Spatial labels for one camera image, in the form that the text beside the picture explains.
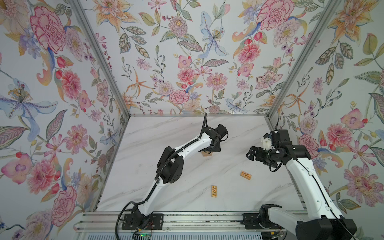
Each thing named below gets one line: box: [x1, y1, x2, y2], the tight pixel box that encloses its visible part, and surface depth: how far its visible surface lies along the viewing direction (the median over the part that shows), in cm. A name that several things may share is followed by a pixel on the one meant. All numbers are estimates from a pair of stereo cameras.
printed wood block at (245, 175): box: [240, 170, 252, 181], surface depth 90 cm
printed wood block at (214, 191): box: [211, 185, 217, 198], surface depth 85 cm
